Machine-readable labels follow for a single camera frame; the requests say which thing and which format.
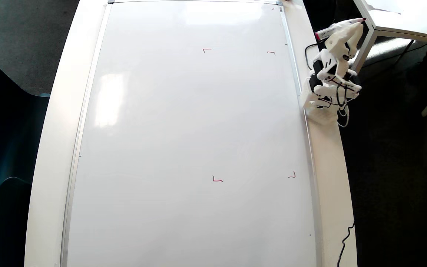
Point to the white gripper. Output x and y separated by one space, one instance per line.
343 32

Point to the red and white marker pen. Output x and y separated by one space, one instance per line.
321 35

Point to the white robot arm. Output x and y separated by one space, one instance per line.
326 66

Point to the large whiteboard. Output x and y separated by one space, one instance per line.
184 129

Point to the white side table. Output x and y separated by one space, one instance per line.
402 15

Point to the dark blue chair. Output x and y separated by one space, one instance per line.
6 129

